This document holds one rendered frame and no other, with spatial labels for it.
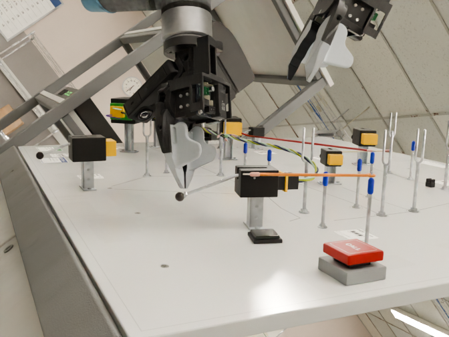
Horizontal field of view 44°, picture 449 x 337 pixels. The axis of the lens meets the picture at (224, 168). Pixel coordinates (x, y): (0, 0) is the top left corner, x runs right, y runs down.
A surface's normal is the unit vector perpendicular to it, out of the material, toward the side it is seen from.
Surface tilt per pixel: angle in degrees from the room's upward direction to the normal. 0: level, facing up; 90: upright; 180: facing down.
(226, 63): 90
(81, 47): 90
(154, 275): 55
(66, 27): 90
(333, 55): 86
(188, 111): 123
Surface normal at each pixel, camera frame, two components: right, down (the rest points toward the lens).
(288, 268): 0.03, -0.98
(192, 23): 0.21, -0.16
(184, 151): -0.56, -0.06
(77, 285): -0.51, -0.77
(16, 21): 0.33, 0.04
